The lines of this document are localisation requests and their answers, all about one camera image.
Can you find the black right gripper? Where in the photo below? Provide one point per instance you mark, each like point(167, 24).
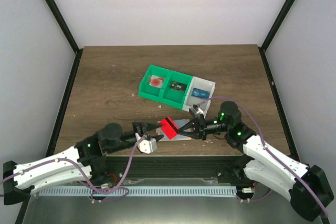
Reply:
point(198, 133)

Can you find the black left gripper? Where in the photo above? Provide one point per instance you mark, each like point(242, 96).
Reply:
point(143, 128)

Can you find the white red card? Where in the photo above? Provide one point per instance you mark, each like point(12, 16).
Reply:
point(156, 81)
point(168, 128)

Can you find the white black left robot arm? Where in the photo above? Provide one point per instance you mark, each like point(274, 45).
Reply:
point(84, 161)

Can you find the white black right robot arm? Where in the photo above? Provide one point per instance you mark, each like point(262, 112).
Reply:
point(305, 187)

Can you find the blue VIP credit card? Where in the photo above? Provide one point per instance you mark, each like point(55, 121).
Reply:
point(199, 93)

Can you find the black VIP credit card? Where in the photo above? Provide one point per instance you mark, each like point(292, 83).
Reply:
point(177, 86)

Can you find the white plastic bin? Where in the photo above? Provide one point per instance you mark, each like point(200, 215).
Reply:
point(203, 84)

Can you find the left green plastic bin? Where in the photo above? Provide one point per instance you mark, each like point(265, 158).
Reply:
point(145, 90)

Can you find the green plastic bin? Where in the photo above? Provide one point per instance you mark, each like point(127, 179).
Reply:
point(145, 90)
point(171, 97)

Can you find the middle green plastic bin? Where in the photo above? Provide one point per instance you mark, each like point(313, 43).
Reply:
point(171, 97)

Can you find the metal sheet front plate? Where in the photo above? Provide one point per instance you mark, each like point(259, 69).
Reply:
point(265, 208)

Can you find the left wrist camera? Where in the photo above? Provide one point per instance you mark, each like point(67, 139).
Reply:
point(146, 144)

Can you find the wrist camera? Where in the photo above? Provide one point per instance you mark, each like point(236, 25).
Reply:
point(146, 144)
point(196, 111)

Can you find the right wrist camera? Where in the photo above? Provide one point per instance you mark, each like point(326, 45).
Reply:
point(196, 111)

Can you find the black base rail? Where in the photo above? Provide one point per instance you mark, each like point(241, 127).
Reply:
point(229, 169)

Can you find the light blue slotted cable duct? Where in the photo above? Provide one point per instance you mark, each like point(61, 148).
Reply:
point(146, 191)

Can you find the black left frame post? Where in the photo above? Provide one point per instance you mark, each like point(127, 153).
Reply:
point(63, 25)

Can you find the black frame post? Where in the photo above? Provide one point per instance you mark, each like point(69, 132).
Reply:
point(286, 7)
point(63, 25)

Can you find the black right frame post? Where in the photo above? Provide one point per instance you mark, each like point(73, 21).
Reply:
point(286, 7)

